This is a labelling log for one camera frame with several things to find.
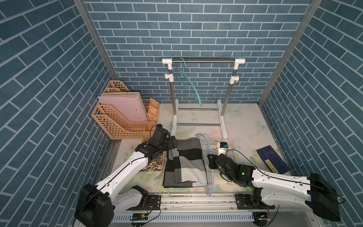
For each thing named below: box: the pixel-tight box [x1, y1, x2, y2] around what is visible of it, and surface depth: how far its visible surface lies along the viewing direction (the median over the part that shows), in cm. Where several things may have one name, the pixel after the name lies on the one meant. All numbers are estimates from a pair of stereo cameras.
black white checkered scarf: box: [163, 138, 208, 189], surface depth 84 cm
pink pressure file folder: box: [97, 95, 147, 123], surface depth 90 cm
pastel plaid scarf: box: [154, 137, 250, 193], surface depth 80 cm
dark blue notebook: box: [256, 145, 291, 175], surface depth 91 cm
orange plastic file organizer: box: [91, 80, 160, 140], surface depth 96 cm
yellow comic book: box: [139, 154, 165, 173], surface depth 86 cm
